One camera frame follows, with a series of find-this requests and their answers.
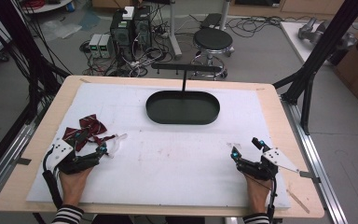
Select person's dark-clothed legs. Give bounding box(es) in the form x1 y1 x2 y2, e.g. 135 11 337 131
90 214 207 224

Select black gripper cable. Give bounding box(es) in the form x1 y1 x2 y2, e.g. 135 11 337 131
41 145 63 210
266 174 278 223

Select tangle of floor cables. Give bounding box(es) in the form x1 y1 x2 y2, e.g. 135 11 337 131
78 6 181 78

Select round white table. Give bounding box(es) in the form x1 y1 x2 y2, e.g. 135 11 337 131
21 0 76 15

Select aluminium rail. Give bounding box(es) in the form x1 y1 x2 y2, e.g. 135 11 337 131
280 98 351 224
0 119 46 206

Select black computer tower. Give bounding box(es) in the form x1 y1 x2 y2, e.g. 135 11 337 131
109 10 135 62
132 5 153 50

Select clear plastic sheet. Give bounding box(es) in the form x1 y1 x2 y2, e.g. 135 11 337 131
39 19 83 41

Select grey metal desk leg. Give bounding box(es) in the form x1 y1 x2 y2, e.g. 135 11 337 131
219 0 232 32
167 0 184 61

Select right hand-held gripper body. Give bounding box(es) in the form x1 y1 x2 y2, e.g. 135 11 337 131
236 147 300 182

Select grey tape piece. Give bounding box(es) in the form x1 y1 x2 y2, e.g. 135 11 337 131
298 170 322 185

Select black flat device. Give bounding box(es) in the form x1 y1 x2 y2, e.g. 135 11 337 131
200 12 224 30

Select person's left hand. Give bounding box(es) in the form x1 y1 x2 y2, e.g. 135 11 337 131
59 166 95 208

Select white foam mat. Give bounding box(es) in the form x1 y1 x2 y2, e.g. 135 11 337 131
25 81 292 210

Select grey bench power supply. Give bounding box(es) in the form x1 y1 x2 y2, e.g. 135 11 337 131
88 33 103 59
98 34 114 60

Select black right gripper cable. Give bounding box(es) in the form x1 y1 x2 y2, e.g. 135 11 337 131
266 174 278 223

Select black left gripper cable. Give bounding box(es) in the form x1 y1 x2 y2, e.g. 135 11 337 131
41 145 63 210

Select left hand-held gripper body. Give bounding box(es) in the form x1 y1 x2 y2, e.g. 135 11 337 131
47 138 103 175

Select red striped bow tie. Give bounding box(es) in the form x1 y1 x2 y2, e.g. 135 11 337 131
62 113 119 153

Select black round stool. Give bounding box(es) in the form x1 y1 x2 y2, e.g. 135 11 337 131
191 27 236 80

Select clear plastic clip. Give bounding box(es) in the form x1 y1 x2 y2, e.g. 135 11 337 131
106 133 129 159

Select black oval tray hanger stand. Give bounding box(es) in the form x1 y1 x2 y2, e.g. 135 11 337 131
145 63 224 126

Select black metal frame stand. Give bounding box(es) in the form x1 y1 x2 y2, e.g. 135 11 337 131
272 0 358 135
0 0 71 125

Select person's right hand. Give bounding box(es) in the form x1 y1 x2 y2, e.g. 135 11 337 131
243 173 273 216

